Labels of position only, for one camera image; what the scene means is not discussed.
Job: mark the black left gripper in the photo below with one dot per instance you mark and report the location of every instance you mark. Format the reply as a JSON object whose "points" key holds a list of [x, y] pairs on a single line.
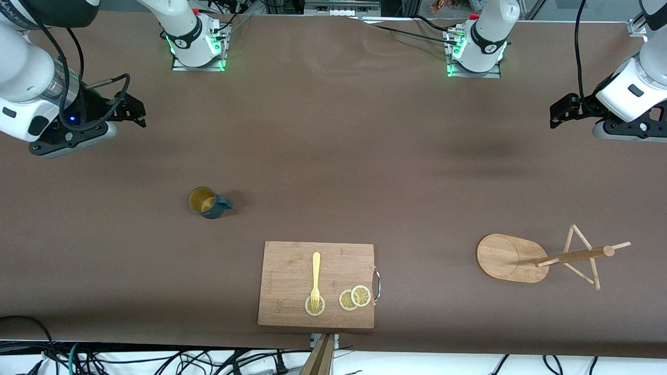
{"points": [[587, 104]]}

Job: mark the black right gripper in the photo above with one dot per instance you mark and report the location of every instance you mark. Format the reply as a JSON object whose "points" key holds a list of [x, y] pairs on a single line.
{"points": [[91, 105]]}

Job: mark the teal mug with yellow inside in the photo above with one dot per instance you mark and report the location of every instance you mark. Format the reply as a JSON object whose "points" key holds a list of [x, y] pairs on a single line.
{"points": [[200, 202]]}

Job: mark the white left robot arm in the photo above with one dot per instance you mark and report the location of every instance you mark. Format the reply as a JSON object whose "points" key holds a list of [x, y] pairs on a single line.
{"points": [[641, 88]]}

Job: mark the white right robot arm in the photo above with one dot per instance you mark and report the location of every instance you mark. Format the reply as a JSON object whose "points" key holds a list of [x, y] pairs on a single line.
{"points": [[21, 67]]}

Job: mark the wooden cup rack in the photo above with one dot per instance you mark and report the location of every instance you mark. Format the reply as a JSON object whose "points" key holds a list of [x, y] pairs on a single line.
{"points": [[505, 258]]}

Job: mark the brown table cover sheet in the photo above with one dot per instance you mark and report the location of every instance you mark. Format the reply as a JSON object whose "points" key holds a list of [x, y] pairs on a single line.
{"points": [[333, 156]]}

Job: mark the grey power strip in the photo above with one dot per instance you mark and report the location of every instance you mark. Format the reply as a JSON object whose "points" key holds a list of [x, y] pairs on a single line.
{"points": [[341, 8]]}

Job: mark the yellow plastic fork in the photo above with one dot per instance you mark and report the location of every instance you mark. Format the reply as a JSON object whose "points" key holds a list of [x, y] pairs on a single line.
{"points": [[316, 271]]}

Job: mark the lemon slice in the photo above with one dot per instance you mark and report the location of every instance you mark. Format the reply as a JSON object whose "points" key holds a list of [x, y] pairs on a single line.
{"points": [[345, 301], [321, 309], [360, 296]]}

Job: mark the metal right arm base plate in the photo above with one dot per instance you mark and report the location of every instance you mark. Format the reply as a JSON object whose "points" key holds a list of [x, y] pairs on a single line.
{"points": [[198, 68]]}

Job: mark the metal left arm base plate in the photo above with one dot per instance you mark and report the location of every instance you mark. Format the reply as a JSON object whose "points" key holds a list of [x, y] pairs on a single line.
{"points": [[474, 75]]}

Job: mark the aluminium frame bracket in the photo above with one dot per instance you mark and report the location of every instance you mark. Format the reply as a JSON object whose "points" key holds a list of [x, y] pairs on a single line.
{"points": [[638, 27]]}

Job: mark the grey metal post bracket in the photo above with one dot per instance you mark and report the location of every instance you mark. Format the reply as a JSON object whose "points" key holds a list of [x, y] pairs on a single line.
{"points": [[336, 341]]}

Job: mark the tan camera mount post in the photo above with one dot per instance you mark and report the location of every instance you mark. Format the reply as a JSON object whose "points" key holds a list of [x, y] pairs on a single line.
{"points": [[320, 359]]}

